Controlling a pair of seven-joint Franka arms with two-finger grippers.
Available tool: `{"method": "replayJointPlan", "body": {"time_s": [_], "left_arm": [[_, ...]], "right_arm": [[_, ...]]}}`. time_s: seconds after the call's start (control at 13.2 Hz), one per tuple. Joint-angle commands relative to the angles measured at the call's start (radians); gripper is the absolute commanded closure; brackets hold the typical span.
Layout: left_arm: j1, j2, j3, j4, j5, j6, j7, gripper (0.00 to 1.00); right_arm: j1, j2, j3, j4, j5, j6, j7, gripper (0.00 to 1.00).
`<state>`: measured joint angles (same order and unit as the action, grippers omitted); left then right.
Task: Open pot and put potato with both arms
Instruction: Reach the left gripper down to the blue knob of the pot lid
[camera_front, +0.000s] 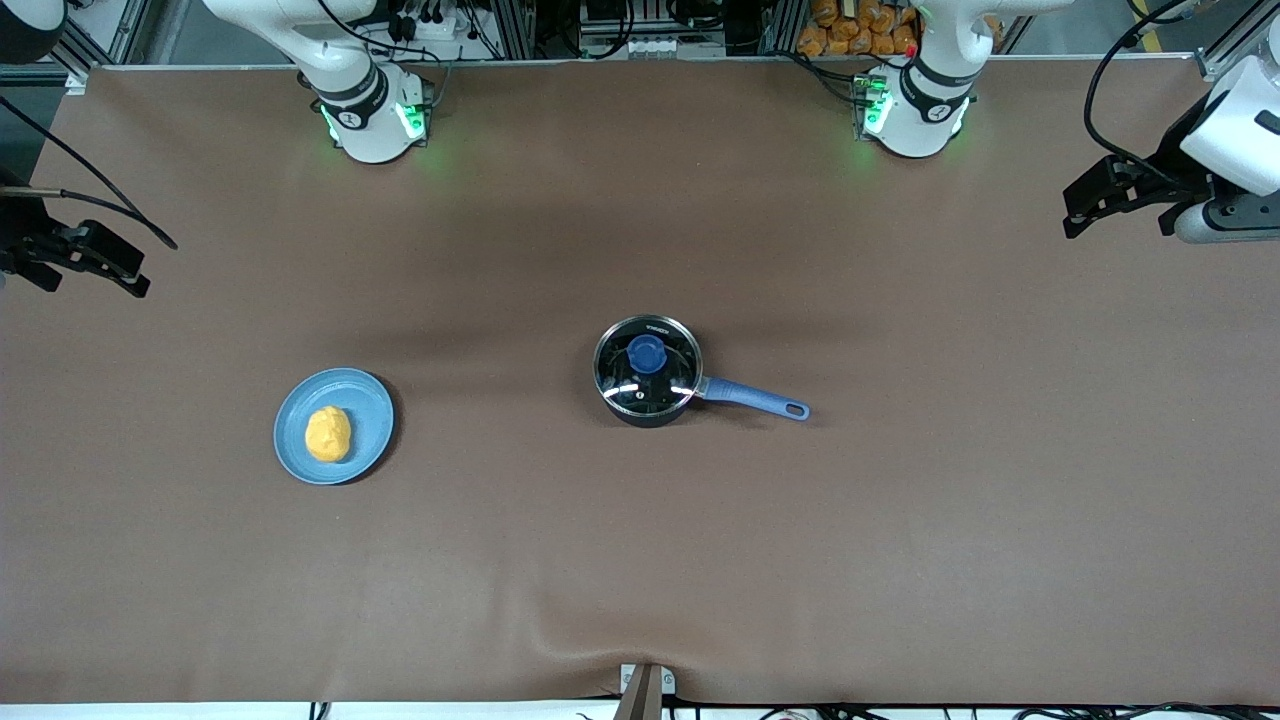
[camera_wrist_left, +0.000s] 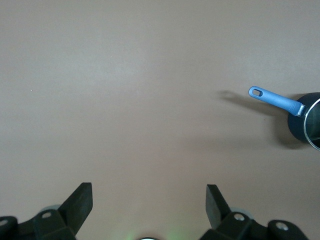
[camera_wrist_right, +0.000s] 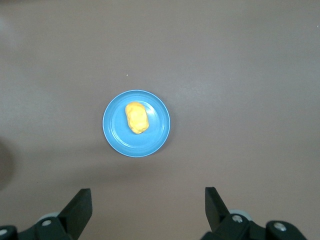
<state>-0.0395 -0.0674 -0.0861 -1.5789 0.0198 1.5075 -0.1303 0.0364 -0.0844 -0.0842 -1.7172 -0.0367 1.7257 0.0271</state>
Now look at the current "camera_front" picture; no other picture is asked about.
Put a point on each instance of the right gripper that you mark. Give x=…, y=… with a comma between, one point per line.
x=18, y=238

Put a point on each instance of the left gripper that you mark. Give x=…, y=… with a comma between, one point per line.
x=1172, y=160

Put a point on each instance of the yellow potato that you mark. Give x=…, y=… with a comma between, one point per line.
x=328, y=435

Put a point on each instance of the glass lid blue knob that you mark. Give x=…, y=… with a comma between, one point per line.
x=647, y=353

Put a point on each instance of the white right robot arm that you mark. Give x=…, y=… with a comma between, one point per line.
x=360, y=110

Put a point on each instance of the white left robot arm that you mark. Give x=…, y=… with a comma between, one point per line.
x=925, y=110

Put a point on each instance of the bag of orange objects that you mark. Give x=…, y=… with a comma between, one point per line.
x=850, y=30

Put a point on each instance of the blue round plate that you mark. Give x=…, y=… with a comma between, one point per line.
x=370, y=420

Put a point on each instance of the white power strip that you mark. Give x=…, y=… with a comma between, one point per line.
x=440, y=28

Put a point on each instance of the white terminal block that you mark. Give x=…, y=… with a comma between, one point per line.
x=655, y=45

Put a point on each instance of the brown table mat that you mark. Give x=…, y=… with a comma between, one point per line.
x=640, y=550

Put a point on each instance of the brown strut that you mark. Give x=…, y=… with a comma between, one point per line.
x=640, y=700

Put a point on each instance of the aluminium frame profile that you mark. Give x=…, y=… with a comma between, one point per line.
x=130, y=30
x=780, y=25
x=1240, y=35
x=515, y=25

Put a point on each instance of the grey metal edge bracket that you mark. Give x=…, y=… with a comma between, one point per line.
x=668, y=683

